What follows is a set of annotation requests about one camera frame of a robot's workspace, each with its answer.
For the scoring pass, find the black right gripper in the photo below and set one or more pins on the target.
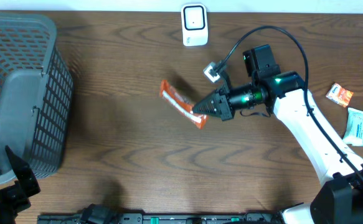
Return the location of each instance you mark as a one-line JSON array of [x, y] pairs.
[[223, 109]]

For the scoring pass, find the red patterned packet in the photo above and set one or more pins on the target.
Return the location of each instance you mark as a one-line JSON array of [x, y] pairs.
[[181, 104]]

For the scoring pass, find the orange small box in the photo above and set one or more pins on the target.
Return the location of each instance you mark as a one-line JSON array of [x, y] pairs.
[[339, 95]]

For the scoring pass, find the teal white wipes packet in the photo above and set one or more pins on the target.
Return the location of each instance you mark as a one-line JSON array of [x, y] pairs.
[[354, 128]]

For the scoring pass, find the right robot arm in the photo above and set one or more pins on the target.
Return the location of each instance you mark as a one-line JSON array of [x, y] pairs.
[[339, 169]]

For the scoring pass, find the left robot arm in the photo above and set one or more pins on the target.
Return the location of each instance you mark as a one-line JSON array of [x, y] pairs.
[[15, 199]]

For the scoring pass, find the white barcode scanner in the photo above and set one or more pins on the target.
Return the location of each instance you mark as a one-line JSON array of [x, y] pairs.
[[194, 25]]

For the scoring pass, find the grey plastic mesh basket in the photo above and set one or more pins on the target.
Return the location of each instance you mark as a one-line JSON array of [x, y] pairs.
[[36, 90]]

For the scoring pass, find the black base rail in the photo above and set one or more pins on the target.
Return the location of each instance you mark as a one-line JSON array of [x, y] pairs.
[[138, 218]]

